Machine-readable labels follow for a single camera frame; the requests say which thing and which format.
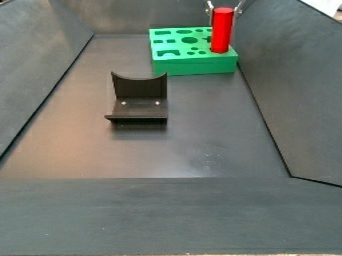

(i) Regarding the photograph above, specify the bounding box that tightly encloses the red hexagonal prism block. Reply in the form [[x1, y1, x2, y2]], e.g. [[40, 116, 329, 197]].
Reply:
[[211, 7, 233, 53]]

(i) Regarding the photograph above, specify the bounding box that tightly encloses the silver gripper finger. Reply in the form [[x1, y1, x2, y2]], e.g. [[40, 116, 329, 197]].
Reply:
[[233, 0, 245, 16], [204, 0, 213, 24]]

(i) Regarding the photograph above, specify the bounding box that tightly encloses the black curved holder stand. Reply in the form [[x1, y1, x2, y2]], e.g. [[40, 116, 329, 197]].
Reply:
[[104, 72, 168, 122]]

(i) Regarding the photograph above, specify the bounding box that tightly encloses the green foam shape-sorter block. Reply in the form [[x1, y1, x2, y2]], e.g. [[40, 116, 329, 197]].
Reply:
[[148, 27, 237, 76]]

